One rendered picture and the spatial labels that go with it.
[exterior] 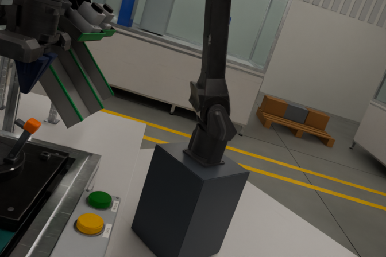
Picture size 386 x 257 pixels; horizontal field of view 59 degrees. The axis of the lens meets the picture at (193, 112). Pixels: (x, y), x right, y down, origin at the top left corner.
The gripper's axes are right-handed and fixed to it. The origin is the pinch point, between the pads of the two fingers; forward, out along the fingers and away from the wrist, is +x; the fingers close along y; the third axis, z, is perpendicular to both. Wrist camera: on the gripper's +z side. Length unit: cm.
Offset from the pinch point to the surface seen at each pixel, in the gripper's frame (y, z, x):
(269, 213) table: -28, -61, 29
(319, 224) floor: -191, -186, 113
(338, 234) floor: -181, -199, 113
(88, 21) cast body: -26.0, -1.2, -8.1
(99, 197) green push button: 1.6, -16.1, 17.7
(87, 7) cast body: -26.2, -0.3, -11.0
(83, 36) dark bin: -20.9, -2.1, -5.2
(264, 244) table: -13, -55, 29
